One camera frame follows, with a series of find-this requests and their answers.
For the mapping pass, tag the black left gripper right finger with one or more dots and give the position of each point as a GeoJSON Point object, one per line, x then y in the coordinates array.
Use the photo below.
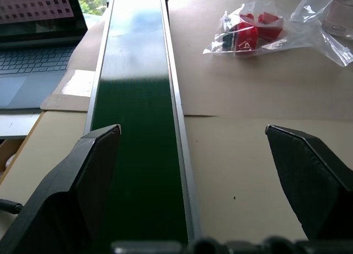
{"type": "Point", "coordinates": [314, 187]}

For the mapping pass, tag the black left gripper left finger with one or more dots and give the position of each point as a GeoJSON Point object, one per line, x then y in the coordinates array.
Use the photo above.
{"type": "Point", "coordinates": [55, 198]}

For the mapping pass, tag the green conveyor belt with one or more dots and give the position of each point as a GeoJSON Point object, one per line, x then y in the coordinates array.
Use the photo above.
{"type": "Point", "coordinates": [140, 113]}

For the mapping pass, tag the grey laptop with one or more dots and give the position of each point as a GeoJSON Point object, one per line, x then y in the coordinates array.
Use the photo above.
{"type": "Point", "coordinates": [30, 47]}

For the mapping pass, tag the clear plastic bag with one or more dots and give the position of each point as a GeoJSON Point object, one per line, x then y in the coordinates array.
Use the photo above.
{"type": "Point", "coordinates": [325, 22]}

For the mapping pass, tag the clear bag with red items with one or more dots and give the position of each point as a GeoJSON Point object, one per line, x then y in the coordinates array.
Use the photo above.
{"type": "Point", "coordinates": [245, 34]}

